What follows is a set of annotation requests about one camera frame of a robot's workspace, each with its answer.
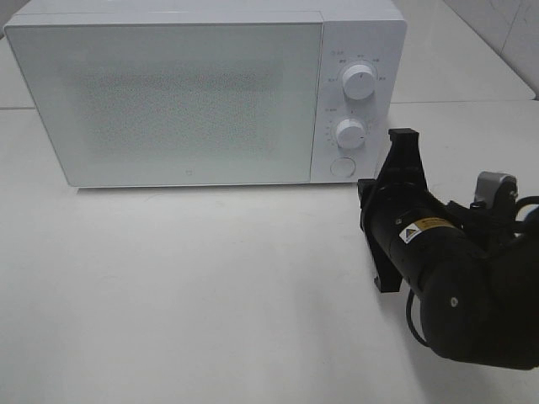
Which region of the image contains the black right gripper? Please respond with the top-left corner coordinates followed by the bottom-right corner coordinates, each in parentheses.
top-left (358, 128), bottom-right (463, 293)

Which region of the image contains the white microwave knob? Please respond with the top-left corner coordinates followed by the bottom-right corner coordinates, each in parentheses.
top-left (335, 119), bottom-right (366, 150)
top-left (341, 61), bottom-right (376, 101)

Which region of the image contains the white microwave door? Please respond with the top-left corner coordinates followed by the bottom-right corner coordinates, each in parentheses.
top-left (7, 24), bottom-right (322, 188)

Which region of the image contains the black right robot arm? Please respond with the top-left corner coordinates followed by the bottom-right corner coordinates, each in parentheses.
top-left (358, 128), bottom-right (538, 370)

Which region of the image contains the round door release button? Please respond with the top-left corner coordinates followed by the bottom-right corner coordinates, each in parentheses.
top-left (330, 157), bottom-right (356, 178)

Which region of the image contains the white microwave oven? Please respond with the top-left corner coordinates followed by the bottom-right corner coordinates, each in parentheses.
top-left (3, 1), bottom-right (407, 188)

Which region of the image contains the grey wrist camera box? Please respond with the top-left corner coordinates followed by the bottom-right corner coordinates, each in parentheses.
top-left (474, 171), bottom-right (517, 209)

